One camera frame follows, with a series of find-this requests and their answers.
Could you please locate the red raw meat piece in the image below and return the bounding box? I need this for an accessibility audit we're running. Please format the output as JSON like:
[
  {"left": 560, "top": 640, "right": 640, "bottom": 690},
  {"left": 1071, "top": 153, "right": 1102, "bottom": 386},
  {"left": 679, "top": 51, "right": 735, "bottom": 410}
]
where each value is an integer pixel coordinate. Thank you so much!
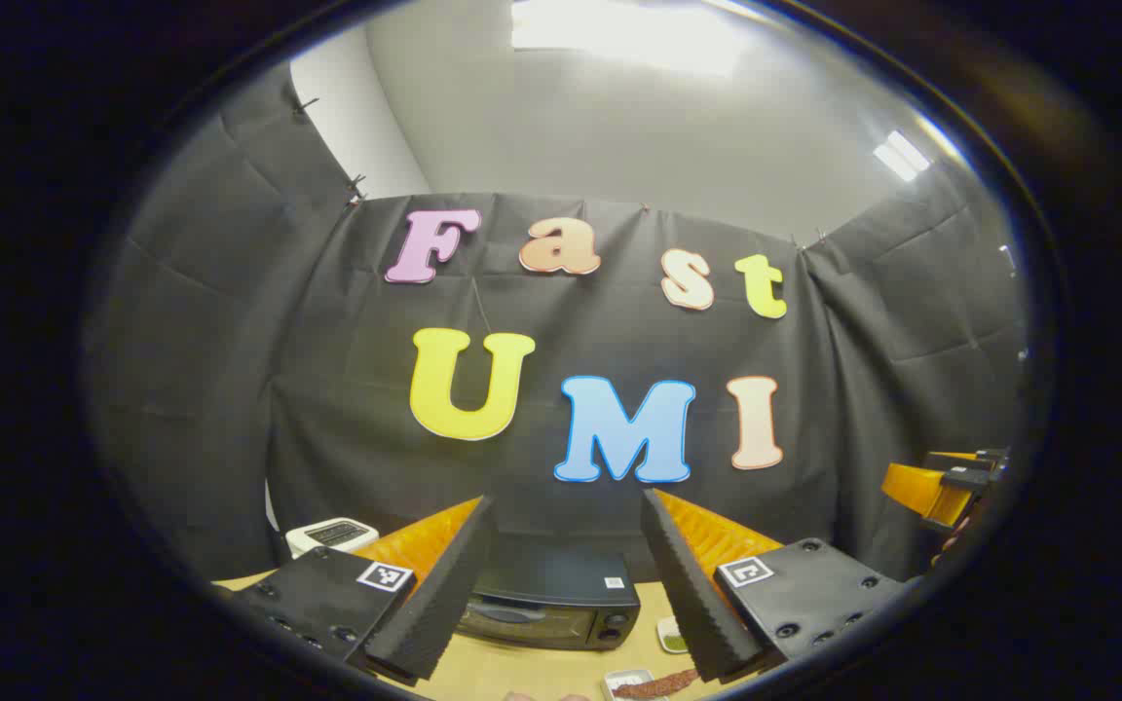
[{"left": 615, "top": 668, "right": 701, "bottom": 699}]

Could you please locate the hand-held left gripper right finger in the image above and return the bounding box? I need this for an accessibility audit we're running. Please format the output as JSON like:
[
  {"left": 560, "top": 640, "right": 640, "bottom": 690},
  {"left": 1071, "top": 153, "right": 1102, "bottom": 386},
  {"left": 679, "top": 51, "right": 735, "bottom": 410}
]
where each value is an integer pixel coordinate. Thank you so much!
[{"left": 641, "top": 489, "right": 915, "bottom": 683}]

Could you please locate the small ceiling light panel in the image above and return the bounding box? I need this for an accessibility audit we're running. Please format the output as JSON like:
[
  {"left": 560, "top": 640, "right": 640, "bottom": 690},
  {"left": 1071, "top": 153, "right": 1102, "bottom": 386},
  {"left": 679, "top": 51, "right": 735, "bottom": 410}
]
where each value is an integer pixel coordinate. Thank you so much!
[{"left": 873, "top": 129, "right": 933, "bottom": 183}]

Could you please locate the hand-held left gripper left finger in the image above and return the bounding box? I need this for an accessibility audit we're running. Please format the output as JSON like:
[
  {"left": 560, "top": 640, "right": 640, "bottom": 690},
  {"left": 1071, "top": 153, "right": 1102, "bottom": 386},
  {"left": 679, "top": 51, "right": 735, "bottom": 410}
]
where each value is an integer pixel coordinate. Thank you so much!
[{"left": 215, "top": 495, "right": 499, "bottom": 687}]

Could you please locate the black backdrop cloth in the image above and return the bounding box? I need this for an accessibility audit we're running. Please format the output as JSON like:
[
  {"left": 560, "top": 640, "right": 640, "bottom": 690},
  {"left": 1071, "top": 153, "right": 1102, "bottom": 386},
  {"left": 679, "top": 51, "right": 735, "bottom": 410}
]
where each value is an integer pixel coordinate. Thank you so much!
[{"left": 84, "top": 58, "right": 1029, "bottom": 585}]

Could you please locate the large ceiling light panel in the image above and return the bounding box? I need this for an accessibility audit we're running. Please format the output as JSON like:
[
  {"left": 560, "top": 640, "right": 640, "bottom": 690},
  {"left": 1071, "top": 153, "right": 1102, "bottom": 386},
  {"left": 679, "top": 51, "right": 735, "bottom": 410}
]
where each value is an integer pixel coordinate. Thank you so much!
[{"left": 510, "top": 0, "right": 749, "bottom": 78}]

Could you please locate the white toaster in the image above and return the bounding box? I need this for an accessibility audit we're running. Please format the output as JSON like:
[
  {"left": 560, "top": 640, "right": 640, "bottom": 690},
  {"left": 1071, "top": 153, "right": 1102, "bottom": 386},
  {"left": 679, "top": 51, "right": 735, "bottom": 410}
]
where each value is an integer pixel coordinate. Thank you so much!
[{"left": 285, "top": 517, "right": 380, "bottom": 560}]

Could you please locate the black electric oven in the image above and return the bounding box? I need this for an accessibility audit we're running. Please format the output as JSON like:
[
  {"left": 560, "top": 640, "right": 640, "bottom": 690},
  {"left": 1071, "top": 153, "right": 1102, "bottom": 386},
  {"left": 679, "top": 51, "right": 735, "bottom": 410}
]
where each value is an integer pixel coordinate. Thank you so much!
[{"left": 459, "top": 540, "right": 642, "bottom": 651}]

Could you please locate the white rectangular dish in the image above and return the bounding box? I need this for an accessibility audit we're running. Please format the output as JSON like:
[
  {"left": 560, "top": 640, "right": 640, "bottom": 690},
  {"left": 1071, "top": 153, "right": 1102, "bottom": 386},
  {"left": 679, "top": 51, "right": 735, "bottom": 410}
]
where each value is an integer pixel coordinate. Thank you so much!
[{"left": 602, "top": 668, "right": 659, "bottom": 701}]

